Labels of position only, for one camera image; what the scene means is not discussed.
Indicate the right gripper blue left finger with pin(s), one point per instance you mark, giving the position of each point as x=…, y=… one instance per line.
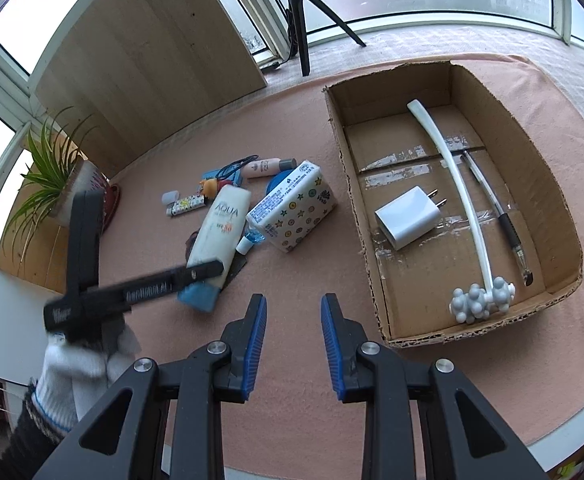
x=223, y=371

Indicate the white printed tissue pack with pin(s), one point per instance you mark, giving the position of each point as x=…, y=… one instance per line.
x=287, y=214

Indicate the white Aqua sunscreen tube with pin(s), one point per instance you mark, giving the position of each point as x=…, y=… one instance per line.
x=221, y=230

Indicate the orange cartoon toy figure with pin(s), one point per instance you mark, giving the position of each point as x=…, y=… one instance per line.
x=209, y=188

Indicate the small white grey cap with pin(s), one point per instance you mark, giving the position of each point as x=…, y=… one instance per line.
x=170, y=197

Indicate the white patterned tube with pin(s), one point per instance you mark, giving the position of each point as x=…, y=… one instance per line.
x=186, y=204

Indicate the cardboard box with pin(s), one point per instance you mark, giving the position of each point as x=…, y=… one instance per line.
x=480, y=104

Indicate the blue round lid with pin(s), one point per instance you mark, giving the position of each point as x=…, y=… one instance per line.
x=277, y=180

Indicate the white USB power adapter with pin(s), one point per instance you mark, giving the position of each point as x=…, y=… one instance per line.
x=409, y=216

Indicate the black gel pen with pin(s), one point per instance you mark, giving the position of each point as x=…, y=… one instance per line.
x=503, y=218

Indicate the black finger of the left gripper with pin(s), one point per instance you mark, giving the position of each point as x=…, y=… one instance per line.
x=187, y=275

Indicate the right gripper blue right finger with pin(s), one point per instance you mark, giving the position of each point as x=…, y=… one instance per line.
x=363, y=371

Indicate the blue card with cord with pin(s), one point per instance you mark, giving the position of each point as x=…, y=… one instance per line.
x=231, y=171

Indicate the black card package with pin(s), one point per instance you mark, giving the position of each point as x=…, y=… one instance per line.
x=236, y=266

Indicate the pink lotion bottle grey cap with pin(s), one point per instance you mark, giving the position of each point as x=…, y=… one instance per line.
x=267, y=167

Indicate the potted green plant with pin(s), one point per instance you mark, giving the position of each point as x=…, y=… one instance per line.
x=59, y=170

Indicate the left white gloved hand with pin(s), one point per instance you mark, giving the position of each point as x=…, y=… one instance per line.
x=74, y=377

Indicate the small blue liquid bottle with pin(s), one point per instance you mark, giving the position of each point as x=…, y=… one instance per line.
x=251, y=238

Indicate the wooden board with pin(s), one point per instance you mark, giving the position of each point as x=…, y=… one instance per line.
x=141, y=70

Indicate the white massage stick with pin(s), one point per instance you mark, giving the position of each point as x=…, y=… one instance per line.
x=496, y=294

